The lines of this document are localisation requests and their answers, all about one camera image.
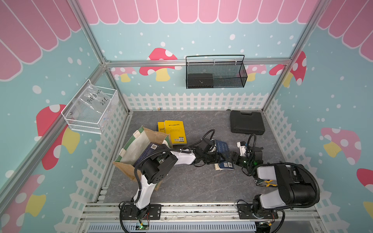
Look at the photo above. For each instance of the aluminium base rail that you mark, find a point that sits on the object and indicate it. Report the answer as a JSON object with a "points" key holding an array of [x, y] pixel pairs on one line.
{"points": [[174, 218]]}

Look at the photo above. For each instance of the black box in basket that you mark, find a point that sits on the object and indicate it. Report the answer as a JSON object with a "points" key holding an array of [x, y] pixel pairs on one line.
{"points": [[199, 80]]}

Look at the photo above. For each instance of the yellow book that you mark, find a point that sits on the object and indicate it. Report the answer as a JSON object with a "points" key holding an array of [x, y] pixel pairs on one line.
{"points": [[175, 129]]}

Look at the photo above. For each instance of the yellow handled pliers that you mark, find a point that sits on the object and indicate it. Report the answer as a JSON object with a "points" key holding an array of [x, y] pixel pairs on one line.
{"points": [[265, 183]]}

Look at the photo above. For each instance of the white wire basket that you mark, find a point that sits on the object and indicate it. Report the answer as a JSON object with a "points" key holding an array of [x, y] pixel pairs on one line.
{"points": [[95, 128]]}

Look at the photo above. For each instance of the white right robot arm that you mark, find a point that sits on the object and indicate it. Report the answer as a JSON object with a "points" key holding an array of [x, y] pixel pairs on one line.
{"points": [[295, 186]]}

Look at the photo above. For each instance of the clear plastic bag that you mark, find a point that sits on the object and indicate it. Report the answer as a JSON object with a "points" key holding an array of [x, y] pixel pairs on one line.
{"points": [[90, 105]]}

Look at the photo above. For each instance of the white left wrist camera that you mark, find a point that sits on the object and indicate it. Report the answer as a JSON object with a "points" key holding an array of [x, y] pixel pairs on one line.
{"points": [[212, 149]]}

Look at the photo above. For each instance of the black wire mesh basket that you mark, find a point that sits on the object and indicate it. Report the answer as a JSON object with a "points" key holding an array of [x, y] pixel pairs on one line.
{"points": [[228, 70]]}

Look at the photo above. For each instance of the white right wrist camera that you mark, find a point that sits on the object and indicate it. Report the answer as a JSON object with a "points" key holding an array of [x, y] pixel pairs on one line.
{"points": [[242, 148]]}

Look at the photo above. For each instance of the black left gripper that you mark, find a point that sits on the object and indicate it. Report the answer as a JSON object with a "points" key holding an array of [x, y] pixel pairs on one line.
{"points": [[215, 158]]}

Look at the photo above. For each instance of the black plastic tool case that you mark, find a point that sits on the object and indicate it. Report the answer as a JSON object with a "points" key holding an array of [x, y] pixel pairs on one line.
{"points": [[246, 123]]}

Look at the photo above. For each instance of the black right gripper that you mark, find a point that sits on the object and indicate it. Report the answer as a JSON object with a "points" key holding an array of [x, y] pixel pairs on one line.
{"points": [[237, 157]]}

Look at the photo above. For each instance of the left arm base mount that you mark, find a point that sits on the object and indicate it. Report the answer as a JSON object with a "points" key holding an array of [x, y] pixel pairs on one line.
{"points": [[128, 211]]}

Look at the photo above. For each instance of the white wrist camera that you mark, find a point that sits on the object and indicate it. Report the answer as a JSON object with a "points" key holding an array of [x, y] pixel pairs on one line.
{"points": [[242, 148], [212, 149]]}

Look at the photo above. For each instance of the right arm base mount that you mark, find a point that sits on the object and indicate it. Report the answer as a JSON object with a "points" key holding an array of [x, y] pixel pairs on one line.
{"points": [[253, 211]]}

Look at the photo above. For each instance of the green circuit board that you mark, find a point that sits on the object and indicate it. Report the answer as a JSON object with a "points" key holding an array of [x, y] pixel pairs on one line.
{"points": [[141, 227]]}

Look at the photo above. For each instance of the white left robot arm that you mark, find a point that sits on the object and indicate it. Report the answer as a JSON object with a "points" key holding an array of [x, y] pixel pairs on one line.
{"points": [[157, 160]]}

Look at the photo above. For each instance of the dark blue barcode book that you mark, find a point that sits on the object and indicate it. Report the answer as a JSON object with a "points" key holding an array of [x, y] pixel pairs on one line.
{"points": [[151, 148]]}

